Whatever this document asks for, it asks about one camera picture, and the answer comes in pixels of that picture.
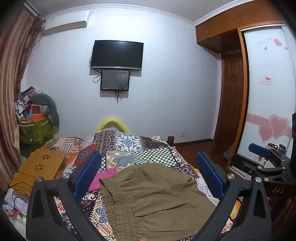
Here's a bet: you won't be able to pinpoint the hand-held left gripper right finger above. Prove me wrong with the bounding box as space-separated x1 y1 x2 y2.
195 152 271 241

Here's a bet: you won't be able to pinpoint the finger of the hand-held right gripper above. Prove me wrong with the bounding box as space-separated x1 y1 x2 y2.
231 153 292 186
248 143 289 163

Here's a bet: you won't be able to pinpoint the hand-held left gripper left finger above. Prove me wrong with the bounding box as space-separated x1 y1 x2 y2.
26 151 109 241

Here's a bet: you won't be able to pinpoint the olive green pants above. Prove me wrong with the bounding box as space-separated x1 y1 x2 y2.
99 163 216 241

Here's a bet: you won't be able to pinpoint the folded pink pants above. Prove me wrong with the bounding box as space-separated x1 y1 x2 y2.
87 168 119 192

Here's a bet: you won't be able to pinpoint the pale purple cloth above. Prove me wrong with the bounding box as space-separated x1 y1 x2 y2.
223 148 234 161

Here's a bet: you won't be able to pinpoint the orange striped cloth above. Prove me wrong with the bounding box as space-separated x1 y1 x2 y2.
43 137 85 164

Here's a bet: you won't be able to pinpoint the brown wooden door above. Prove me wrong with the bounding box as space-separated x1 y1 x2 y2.
216 52 246 151

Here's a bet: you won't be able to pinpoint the yellow curved object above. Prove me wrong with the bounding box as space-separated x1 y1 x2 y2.
97 117 127 134

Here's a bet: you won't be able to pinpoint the patchwork printed blanket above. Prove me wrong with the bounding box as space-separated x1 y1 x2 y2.
53 128 241 241

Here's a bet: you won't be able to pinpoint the grey long pillow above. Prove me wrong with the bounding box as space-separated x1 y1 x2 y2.
30 93 60 127

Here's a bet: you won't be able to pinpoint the pile of printed cloths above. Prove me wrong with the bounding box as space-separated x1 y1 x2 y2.
15 86 49 123

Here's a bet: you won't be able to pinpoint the striped brown curtain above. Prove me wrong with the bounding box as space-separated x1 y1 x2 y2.
0 9 45 179

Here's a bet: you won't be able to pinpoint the wooden overhead cabinet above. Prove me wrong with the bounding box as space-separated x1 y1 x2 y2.
195 10 288 52

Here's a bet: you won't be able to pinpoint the white air conditioner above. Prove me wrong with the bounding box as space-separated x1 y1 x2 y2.
43 10 90 36

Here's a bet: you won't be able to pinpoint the small black wall monitor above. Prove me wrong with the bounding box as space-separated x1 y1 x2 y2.
100 69 130 91

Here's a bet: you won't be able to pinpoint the black wall television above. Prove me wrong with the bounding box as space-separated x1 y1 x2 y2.
90 40 144 70

